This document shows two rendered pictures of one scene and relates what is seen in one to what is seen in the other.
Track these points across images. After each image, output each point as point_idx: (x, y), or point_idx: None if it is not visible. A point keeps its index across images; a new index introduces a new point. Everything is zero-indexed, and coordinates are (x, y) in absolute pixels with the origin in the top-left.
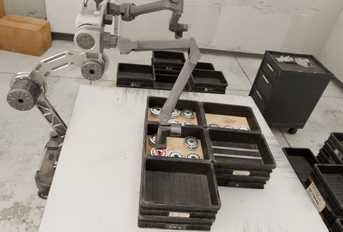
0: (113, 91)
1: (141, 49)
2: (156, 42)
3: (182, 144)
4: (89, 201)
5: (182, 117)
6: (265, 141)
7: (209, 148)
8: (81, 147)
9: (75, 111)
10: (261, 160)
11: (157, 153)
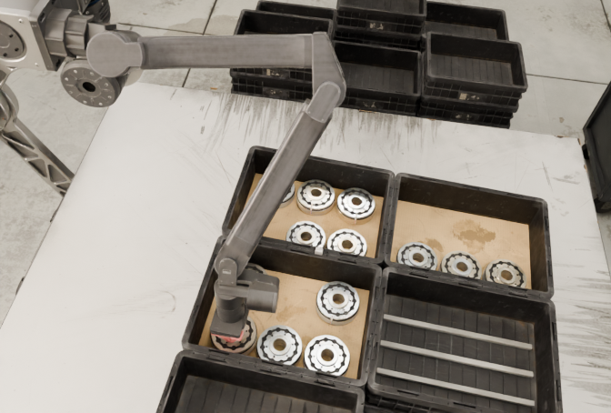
0: (195, 105)
1: (159, 65)
2: (205, 46)
3: (314, 302)
4: None
5: (340, 214)
6: (554, 331)
7: (369, 342)
8: (76, 266)
9: (90, 160)
10: (530, 381)
11: (223, 337)
